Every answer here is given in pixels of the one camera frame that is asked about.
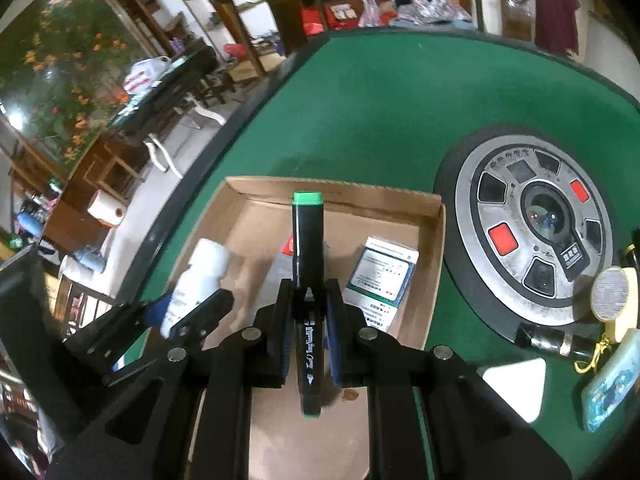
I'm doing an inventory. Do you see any maroon shirt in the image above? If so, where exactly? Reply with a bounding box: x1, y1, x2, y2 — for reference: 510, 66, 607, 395
532, 0, 581, 56

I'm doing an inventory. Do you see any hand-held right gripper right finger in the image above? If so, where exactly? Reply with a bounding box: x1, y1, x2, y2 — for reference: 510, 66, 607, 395
322, 278, 573, 480

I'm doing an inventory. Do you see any green cap black marker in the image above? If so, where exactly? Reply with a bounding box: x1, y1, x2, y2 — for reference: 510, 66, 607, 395
291, 191, 326, 418

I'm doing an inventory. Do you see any floral cloth pile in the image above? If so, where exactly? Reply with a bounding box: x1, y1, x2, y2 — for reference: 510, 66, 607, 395
390, 0, 473, 26

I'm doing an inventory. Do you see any teal tissue pack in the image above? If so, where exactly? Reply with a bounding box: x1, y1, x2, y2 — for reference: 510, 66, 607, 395
582, 330, 640, 433

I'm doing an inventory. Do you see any white charger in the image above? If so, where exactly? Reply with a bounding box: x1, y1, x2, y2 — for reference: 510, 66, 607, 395
482, 358, 547, 423

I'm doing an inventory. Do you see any white plastic bottle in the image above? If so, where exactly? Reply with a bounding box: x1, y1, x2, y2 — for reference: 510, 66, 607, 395
160, 238, 232, 339

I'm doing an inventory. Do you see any pink plastic bag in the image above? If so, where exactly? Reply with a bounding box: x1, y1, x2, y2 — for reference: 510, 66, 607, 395
357, 0, 386, 28

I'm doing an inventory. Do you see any black lighter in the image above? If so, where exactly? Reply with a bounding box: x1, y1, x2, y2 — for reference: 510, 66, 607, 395
515, 321, 598, 363

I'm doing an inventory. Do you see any black side table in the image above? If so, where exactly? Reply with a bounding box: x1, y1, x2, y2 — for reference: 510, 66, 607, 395
107, 42, 226, 178

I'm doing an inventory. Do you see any white green medicine box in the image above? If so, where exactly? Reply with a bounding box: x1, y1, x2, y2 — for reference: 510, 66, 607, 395
344, 236, 420, 333

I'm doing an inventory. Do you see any paper towel roll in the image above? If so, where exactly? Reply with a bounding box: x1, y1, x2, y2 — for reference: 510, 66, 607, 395
87, 189, 128, 227

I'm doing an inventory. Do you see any white plastic bag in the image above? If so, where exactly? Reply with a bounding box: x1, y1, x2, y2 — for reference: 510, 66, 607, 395
122, 56, 171, 93

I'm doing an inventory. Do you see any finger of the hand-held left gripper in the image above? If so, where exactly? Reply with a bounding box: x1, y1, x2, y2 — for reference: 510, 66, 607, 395
62, 291, 175, 357
102, 288, 236, 387

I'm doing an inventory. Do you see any wooden chair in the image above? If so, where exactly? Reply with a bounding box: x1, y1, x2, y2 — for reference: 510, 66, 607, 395
210, 0, 308, 76

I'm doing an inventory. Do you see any cardboard box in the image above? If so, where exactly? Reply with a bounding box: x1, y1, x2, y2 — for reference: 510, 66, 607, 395
185, 175, 447, 480

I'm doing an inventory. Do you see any flower wall mural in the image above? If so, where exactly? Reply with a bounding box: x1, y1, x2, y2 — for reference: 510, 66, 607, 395
0, 0, 146, 161

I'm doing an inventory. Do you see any round table control panel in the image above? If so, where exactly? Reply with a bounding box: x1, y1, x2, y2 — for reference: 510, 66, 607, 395
434, 127, 621, 328

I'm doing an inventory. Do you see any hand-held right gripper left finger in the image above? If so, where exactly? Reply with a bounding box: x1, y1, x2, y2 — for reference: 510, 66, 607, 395
47, 278, 303, 480

